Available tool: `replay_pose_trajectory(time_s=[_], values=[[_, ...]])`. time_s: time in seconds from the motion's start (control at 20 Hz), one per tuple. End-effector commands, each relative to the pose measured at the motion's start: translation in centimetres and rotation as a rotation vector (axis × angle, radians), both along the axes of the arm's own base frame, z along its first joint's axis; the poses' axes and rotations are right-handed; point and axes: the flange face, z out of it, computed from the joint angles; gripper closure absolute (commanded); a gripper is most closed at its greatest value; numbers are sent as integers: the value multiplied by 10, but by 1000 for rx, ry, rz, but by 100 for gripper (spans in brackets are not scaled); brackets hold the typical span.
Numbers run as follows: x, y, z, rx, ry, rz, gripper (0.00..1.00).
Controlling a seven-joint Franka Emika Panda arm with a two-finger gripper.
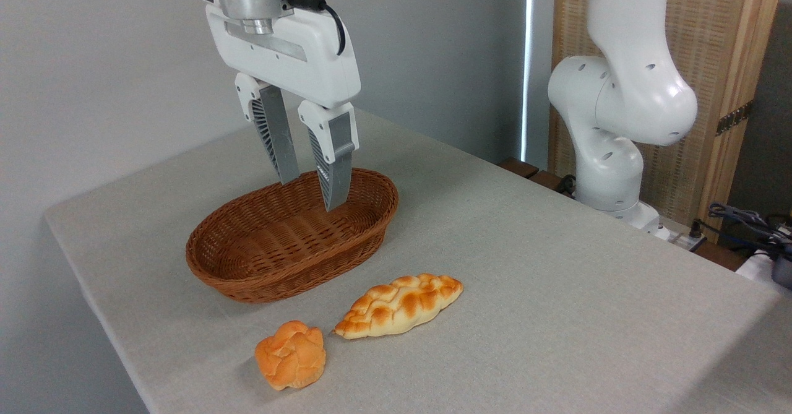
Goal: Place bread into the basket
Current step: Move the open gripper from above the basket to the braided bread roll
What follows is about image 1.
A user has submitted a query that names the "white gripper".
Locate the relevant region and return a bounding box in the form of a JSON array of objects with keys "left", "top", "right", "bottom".
[{"left": 196, "top": 0, "right": 361, "bottom": 212}]

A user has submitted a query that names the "long braided bread loaf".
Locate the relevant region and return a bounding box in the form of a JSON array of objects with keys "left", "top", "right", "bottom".
[{"left": 334, "top": 273, "right": 463, "bottom": 340}]

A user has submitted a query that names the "brown oval wicker basket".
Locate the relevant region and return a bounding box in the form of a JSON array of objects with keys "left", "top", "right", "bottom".
[{"left": 186, "top": 167, "right": 399, "bottom": 304}]

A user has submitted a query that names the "round orange bread bun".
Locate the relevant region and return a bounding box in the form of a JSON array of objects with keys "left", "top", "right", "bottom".
[{"left": 255, "top": 321, "right": 327, "bottom": 391}]

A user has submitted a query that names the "brown wooden board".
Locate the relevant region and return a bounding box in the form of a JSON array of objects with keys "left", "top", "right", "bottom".
[{"left": 498, "top": 157, "right": 577, "bottom": 199}]

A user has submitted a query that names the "grey tablecloth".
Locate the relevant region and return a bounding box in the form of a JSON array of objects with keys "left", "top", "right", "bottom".
[{"left": 45, "top": 98, "right": 792, "bottom": 414}]

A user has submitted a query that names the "dark metal screen hinge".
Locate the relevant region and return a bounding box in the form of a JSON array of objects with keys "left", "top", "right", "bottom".
[{"left": 716, "top": 100, "right": 754, "bottom": 136}]

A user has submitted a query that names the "dark grey box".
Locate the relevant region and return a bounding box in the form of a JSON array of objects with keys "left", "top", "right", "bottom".
[{"left": 771, "top": 252, "right": 792, "bottom": 290}]

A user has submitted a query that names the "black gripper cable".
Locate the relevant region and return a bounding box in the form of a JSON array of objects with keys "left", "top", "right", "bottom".
[{"left": 286, "top": 0, "right": 347, "bottom": 56}]

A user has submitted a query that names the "blue-grey cable bundle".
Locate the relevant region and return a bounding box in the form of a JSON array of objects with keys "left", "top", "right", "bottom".
[{"left": 696, "top": 202, "right": 792, "bottom": 260}]

